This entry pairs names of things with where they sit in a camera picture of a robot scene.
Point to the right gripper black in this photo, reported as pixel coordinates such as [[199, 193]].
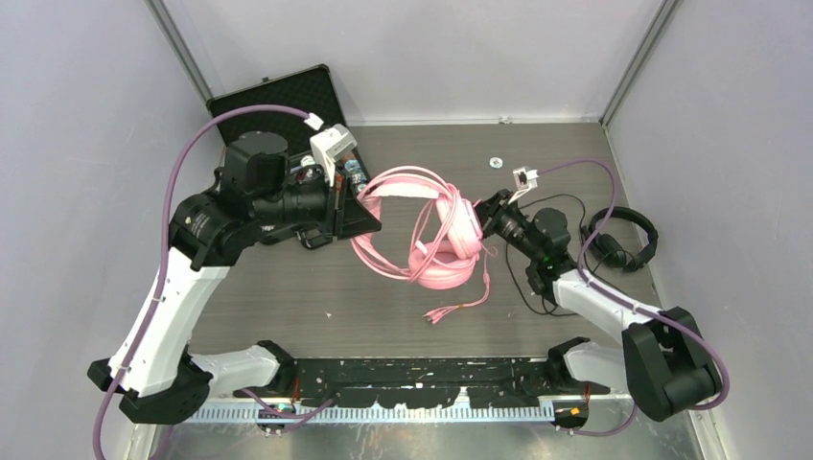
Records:
[[491, 212]]

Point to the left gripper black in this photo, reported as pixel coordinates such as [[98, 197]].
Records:
[[345, 215]]

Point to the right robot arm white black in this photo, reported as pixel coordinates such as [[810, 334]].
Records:
[[661, 360]]

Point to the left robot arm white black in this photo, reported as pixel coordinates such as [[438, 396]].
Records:
[[258, 197]]

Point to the black headphones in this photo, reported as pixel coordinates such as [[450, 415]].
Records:
[[637, 246]]

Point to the black poker chip case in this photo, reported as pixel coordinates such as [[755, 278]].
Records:
[[310, 90]]

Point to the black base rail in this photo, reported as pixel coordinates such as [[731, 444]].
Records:
[[423, 383]]

